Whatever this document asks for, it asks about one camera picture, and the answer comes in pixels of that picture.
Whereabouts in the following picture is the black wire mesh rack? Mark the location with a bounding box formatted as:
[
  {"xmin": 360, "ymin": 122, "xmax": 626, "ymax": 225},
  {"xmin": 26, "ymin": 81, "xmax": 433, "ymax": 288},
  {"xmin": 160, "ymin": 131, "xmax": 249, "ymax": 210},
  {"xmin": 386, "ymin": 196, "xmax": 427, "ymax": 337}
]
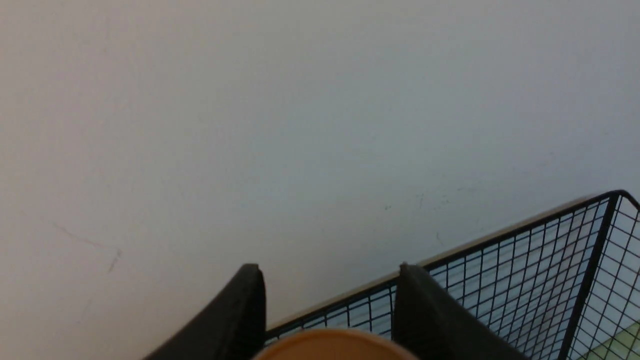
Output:
[{"xmin": 265, "ymin": 190, "xmax": 640, "ymax": 360}]

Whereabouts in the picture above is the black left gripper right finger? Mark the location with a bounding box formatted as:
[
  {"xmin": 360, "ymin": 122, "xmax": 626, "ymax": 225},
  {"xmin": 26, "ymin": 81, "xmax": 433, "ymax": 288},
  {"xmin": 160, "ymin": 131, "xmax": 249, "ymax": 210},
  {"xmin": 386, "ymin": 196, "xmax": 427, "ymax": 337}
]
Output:
[{"xmin": 391, "ymin": 263, "xmax": 527, "ymax": 360}]

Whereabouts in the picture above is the vinegar bottle gold cap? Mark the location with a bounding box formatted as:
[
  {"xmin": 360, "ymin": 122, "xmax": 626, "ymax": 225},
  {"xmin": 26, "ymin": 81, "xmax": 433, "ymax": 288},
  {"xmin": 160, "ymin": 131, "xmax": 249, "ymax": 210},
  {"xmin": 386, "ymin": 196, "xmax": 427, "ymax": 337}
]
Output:
[{"xmin": 253, "ymin": 329, "xmax": 417, "ymax": 360}]

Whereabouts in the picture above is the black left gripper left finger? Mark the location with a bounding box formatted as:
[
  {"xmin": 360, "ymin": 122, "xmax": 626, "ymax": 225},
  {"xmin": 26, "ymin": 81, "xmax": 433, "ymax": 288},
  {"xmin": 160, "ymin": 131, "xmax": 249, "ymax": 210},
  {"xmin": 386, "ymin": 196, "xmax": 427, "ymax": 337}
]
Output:
[{"xmin": 146, "ymin": 263, "xmax": 266, "ymax": 360}]

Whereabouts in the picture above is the green checkered tablecloth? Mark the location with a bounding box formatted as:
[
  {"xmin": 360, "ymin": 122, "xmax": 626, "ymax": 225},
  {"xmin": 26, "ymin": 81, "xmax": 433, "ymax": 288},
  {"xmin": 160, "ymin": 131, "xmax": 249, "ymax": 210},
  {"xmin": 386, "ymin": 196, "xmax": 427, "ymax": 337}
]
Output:
[{"xmin": 579, "ymin": 322, "xmax": 640, "ymax": 360}]

